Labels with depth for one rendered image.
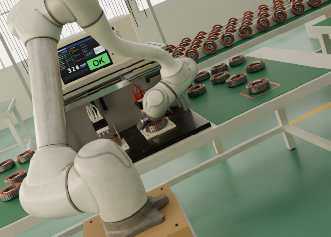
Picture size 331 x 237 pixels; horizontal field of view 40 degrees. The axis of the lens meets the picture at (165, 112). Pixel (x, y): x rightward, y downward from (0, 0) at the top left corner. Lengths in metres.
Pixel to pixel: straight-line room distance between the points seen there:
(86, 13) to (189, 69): 0.53
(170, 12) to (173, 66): 6.96
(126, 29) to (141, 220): 1.14
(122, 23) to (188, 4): 6.69
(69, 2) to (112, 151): 0.52
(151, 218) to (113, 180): 0.17
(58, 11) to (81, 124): 0.95
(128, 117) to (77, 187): 1.12
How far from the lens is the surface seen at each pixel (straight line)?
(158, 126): 2.11
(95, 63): 2.20
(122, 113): 2.38
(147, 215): 1.35
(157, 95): 1.76
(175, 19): 8.79
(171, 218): 1.33
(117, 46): 1.64
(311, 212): 2.60
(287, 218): 2.60
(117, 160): 1.28
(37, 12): 1.57
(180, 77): 1.82
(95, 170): 1.27
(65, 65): 2.20
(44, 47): 1.54
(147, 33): 8.65
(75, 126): 2.37
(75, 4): 1.52
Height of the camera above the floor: 1.42
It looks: 16 degrees down
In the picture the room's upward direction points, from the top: 22 degrees counter-clockwise
